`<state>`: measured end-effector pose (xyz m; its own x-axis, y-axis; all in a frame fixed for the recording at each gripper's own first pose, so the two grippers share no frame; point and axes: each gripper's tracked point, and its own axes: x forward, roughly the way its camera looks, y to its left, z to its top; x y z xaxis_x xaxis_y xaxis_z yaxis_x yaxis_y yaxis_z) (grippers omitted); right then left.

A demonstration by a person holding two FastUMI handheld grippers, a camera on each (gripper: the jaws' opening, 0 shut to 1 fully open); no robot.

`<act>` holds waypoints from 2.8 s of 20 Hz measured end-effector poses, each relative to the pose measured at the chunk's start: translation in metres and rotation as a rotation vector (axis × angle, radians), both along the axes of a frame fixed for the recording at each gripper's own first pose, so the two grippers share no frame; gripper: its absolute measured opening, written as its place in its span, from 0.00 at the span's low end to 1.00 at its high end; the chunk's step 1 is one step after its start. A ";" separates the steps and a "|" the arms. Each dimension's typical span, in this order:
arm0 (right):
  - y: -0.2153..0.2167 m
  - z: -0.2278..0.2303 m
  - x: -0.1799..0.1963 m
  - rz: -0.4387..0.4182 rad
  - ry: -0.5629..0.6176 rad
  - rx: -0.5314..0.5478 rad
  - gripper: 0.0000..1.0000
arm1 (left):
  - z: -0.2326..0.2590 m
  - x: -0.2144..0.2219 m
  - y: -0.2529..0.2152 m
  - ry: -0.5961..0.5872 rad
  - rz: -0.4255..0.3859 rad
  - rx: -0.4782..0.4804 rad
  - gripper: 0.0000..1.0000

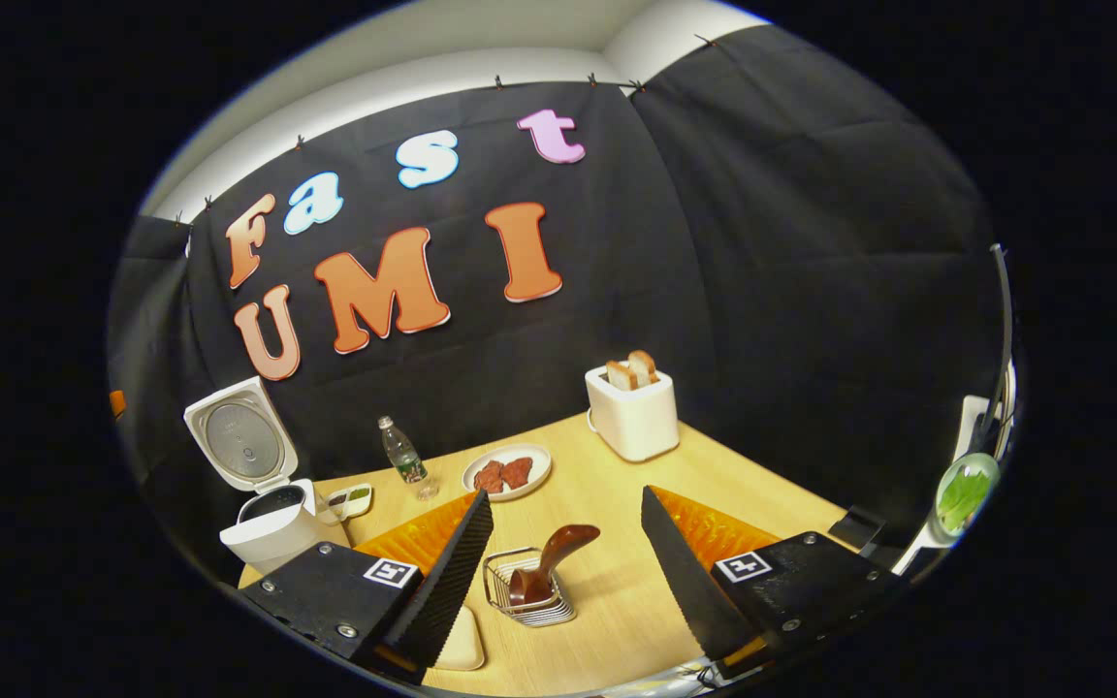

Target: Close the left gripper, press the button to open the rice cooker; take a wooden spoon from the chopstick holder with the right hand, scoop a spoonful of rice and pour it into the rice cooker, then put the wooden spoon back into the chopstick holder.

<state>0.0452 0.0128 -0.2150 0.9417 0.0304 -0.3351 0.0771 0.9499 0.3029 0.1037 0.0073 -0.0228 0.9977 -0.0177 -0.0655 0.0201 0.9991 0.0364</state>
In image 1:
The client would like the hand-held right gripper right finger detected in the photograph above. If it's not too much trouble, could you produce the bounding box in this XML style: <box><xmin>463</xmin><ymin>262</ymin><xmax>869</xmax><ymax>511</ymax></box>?
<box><xmin>640</xmin><ymin>485</ymin><xmax>909</xmax><ymax>680</ymax></box>

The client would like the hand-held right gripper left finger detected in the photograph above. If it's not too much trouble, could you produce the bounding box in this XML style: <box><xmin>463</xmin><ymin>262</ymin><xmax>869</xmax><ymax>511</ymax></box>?
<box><xmin>239</xmin><ymin>490</ymin><xmax>495</xmax><ymax>684</ymax></box>

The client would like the metal wire chopstick holder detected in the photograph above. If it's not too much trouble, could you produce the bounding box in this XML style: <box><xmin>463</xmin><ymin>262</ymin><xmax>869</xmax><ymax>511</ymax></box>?
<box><xmin>483</xmin><ymin>546</ymin><xmax>577</xmax><ymax>628</ymax></box>

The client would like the brown wooden spoon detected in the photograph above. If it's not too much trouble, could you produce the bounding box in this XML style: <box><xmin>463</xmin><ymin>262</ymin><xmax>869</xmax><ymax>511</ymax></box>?
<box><xmin>508</xmin><ymin>524</ymin><xmax>601</xmax><ymax>607</ymax></box>

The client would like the white rice cooker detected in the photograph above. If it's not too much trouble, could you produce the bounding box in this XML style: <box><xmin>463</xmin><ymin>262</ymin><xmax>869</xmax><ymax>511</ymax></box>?
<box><xmin>182</xmin><ymin>376</ymin><xmax>351</xmax><ymax>575</ymax></box>

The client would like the white two-part sauce dish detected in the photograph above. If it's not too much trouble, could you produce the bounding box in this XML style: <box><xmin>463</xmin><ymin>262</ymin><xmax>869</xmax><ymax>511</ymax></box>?
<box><xmin>326</xmin><ymin>483</ymin><xmax>374</xmax><ymax>522</ymax></box>

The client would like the clear plastic water bottle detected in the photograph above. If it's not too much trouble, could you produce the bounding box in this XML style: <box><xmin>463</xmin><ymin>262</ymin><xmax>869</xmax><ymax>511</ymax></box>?
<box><xmin>377</xmin><ymin>416</ymin><xmax>439</xmax><ymax>501</ymax></box>

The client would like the white round plate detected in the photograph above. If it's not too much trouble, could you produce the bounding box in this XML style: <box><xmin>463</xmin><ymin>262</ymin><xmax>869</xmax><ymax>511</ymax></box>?
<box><xmin>462</xmin><ymin>443</ymin><xmax>553</xmax><ymax>502</ymax></box>

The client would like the white toaster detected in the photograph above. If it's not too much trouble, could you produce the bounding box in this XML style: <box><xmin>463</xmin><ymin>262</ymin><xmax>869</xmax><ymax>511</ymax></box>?
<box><xmin>585</xmin><ymin>364</ymin><xmax>681</xmax><ymax>462</ymax></box>

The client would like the small black flat object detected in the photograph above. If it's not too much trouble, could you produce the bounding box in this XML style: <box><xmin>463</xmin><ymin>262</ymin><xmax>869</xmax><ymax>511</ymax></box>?
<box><xmin>828</xmin><ymin>506</ymin><xmax>887</xmax><ymax>554</ymax></box>

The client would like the bowl of green leaves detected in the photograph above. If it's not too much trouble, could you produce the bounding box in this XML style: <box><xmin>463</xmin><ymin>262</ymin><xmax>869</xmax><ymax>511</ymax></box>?
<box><xmin>935</xmin><ymin>453</ymin><xmax>1001</xmax><ymax>536</ymax></box>

